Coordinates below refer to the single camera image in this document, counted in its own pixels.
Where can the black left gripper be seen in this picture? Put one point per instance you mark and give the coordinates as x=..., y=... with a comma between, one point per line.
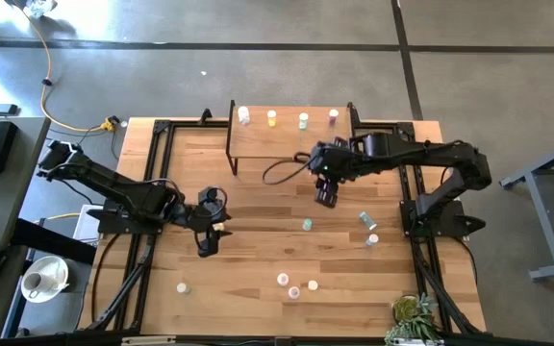
x=197, y=217

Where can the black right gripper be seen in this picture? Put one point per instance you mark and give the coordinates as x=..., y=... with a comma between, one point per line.
x=330, y=158

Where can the clear medicine bottle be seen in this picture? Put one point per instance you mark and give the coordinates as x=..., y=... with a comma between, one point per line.
x=244, y=115

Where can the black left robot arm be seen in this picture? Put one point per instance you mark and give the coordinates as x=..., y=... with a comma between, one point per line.
x=113, y=187

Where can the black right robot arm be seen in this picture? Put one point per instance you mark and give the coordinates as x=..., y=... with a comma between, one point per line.
x=426, y=151

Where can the white box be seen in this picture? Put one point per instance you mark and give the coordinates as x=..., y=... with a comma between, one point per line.
x=84, y=226

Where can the green succulent plant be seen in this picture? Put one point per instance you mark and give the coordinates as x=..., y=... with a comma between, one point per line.
x=409, y=310

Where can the black flat bar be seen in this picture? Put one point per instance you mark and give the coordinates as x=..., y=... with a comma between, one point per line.
x=51, y=240

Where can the white mug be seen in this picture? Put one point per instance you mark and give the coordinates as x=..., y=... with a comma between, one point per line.
x=32, y=283

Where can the grey metal stand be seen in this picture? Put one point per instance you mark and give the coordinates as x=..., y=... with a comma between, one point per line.
x=544, y=226

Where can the white crumpled object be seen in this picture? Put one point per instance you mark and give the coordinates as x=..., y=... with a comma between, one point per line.
x=39, y=7

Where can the wooden shelf with black frame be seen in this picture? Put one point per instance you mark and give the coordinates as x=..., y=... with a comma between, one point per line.
x=267, y=141

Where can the black frame clamp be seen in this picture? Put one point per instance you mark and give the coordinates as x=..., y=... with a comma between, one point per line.
x=205, y=116

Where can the black aluminium table frame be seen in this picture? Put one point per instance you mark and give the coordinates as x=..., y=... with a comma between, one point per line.
x=161, y=126

